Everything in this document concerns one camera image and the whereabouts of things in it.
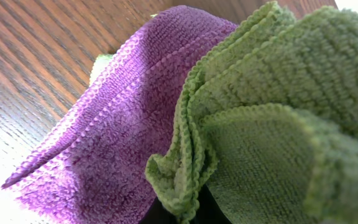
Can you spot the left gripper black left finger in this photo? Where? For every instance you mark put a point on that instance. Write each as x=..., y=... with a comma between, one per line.
x=157, y=214

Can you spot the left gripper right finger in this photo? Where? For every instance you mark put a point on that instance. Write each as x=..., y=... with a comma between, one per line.
x=209, y=211

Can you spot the light green cloth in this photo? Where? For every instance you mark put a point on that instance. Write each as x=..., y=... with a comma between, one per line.
x=268, y=121

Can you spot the folded purple cloth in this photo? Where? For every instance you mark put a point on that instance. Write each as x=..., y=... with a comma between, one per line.
x=90, y=166

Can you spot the folded pale green cloth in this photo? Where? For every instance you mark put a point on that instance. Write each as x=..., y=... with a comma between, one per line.
x=99, y=65

